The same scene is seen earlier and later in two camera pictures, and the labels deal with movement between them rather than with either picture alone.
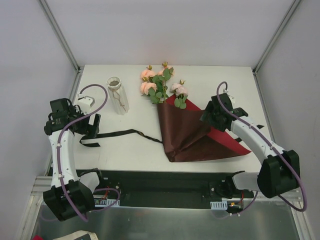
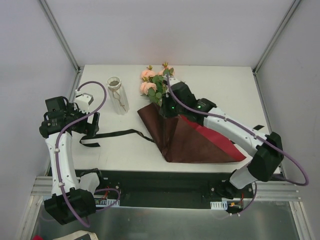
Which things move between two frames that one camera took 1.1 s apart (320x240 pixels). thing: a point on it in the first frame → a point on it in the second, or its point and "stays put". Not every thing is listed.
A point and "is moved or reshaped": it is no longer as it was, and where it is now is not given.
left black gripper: (88, 127) stays put
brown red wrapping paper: (186, 136) is moved or reshaped
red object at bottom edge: (37, 237) stays put
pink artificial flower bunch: (154, 85) stays put
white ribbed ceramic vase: (118, 96) stays put
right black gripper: (208, 115) → (168, 99)
